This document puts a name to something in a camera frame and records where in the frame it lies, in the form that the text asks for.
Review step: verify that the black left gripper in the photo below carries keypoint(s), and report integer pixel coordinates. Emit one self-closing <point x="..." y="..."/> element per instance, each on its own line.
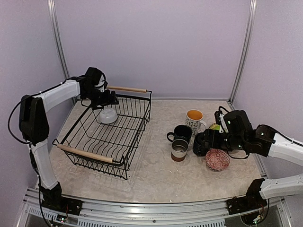
<point x="107" y="101"/>

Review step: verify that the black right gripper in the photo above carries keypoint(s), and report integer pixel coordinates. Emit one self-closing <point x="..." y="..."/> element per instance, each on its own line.
<point x="215" y="144"/>

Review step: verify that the dark blue cup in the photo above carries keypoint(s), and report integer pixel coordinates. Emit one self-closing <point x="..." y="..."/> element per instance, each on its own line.
<point x="201" y="144"/>

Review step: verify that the green plastic plate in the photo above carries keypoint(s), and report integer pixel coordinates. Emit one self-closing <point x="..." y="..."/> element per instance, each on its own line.
<point x="215" y="127"/>

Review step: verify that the white grey ceramic bowl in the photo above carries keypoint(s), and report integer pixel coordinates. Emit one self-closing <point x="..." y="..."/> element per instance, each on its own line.
<point x="107" y="116"/>

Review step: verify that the blue white patterned bowl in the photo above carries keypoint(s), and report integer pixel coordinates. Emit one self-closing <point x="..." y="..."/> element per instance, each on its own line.
<point x="217" y="160"/>

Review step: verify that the white floral patterned mug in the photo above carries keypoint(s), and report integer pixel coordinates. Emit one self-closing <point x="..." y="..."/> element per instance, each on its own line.
<point x="194" y="120"/>

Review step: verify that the dark green mug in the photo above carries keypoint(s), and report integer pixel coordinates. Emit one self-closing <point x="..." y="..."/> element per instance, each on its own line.
<point x="183" y="132"/>

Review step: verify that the brown white small cup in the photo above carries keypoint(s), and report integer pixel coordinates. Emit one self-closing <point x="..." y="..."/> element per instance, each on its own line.
<point x="179" y="149"/>

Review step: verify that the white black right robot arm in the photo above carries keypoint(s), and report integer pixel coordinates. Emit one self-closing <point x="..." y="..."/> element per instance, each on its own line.
<point x="237" y="133"/>

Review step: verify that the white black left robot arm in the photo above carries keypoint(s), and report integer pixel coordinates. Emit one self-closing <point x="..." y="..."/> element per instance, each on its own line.
<point x="34" y="126"/>

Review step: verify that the black wire dish rack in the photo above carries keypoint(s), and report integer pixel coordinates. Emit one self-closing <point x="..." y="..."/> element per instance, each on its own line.
<point x="118" y="140"/>

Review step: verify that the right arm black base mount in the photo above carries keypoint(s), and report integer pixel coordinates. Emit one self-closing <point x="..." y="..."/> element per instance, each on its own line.
<point x="244" y="204"/>

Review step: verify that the aluminium front frame rail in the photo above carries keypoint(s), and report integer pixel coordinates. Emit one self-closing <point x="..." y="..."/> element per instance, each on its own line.
<point x="99" y="213"/>

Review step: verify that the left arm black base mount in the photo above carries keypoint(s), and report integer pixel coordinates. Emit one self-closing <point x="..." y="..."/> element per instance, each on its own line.
<point x="65" y="205"/>

